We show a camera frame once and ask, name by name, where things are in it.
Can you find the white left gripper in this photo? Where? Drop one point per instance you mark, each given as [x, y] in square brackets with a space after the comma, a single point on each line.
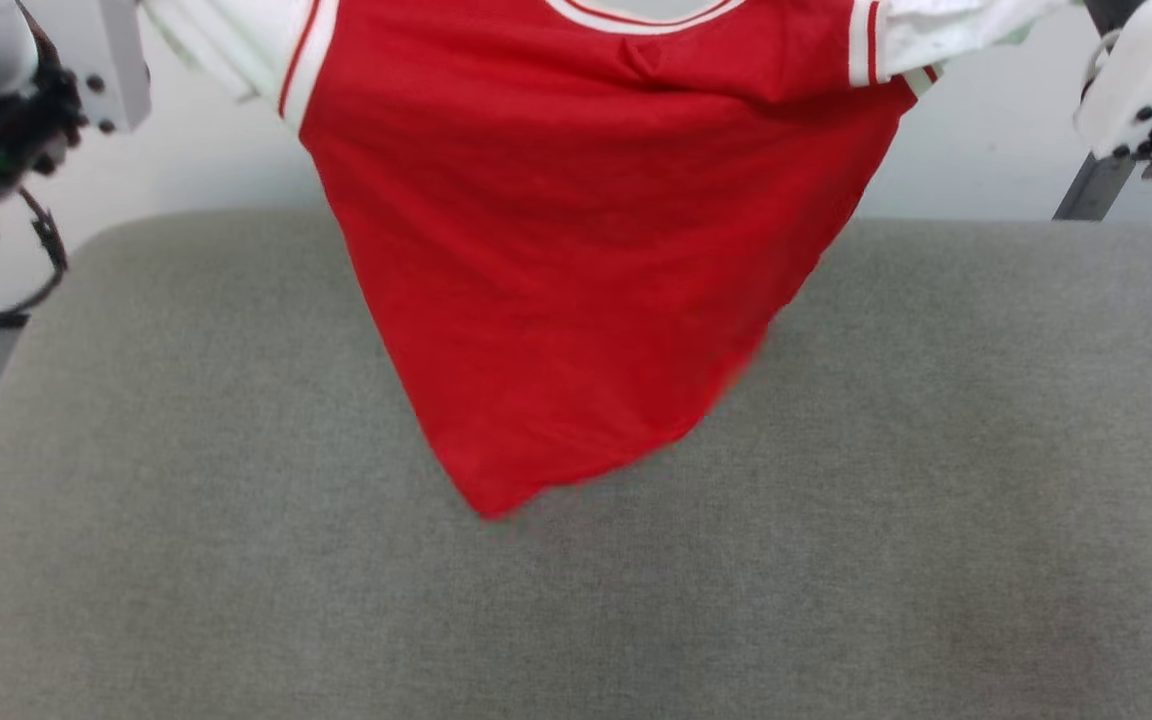
[101, 55]

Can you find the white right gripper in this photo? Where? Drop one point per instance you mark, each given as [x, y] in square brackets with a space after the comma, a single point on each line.
[1151, 60]

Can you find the red shirt with white sleeves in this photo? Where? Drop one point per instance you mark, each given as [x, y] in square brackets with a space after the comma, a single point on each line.
[586, 230]

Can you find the grey fabric sofa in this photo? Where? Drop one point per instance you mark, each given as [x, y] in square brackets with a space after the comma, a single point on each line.
[576, 540]

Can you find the grey metal post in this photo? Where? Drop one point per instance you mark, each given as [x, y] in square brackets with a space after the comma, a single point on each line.
[1096, 185]

